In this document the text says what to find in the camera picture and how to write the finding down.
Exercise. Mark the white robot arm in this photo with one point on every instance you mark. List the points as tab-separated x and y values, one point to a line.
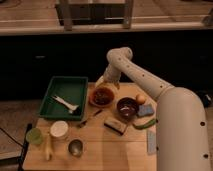
181	129

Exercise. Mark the red bowl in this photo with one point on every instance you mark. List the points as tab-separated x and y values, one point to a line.
91	101

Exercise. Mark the dark brown bowl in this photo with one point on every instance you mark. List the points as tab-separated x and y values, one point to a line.
127	108

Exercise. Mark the green plastic tray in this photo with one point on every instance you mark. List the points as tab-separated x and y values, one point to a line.
72	90

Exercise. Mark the small yellow onion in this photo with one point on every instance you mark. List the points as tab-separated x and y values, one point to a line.
140	99

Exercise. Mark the brown rectangular block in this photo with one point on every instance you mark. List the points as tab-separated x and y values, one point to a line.
115	124

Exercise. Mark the green pepper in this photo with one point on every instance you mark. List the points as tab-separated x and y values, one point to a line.
145	125

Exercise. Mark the blue triangular cloth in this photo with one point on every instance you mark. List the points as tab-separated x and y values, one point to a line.
151	142

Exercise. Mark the metal cup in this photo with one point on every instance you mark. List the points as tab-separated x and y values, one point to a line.
75	147

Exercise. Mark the green cup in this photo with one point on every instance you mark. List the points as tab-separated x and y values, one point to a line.
34	136

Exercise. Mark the black bar table edge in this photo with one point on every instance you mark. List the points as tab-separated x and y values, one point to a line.
24	149

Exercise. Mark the metal fork dark handle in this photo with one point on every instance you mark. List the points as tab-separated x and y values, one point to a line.
83	123

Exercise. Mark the wooden shelf frame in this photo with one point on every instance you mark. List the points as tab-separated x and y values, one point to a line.
94	12

